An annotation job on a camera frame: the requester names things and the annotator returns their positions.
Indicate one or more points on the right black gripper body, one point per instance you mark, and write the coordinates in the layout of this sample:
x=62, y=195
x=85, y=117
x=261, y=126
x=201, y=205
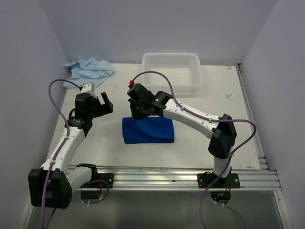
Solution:
x=137, y=110

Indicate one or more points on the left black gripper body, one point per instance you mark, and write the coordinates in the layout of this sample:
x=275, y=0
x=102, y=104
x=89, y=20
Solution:
x=92, y=112

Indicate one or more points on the dark blue towel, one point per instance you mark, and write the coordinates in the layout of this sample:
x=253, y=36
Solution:
x=148, y=131

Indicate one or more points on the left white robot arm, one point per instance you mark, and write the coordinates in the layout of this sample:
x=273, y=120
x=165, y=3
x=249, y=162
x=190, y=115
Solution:
x=50, y=186

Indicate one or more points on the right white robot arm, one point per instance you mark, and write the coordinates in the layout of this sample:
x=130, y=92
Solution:
x=219, y=130

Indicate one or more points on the light blue towel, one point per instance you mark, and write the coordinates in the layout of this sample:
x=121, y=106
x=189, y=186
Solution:
x=89, y=71

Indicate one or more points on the white perforated plastic basket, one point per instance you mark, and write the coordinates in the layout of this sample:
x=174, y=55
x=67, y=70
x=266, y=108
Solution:
x=182, y=69

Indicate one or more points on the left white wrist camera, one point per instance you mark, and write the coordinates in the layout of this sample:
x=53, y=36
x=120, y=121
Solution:
x=89, y=89

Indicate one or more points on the red cable connector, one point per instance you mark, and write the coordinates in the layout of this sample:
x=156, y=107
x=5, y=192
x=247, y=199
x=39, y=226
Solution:
x=131, y=83

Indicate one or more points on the aluminium mounting rail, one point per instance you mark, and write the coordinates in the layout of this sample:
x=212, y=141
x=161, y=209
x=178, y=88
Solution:
x=178, y=179

